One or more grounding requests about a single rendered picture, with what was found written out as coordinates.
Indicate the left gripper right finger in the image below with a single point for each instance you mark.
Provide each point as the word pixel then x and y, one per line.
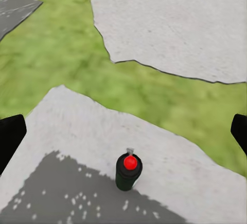
pixel 239 130

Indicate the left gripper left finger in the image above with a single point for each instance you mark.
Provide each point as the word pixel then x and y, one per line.
pixel 12 131

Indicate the insectifuge atomizer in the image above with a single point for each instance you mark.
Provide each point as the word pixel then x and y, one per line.
pixel 128 170

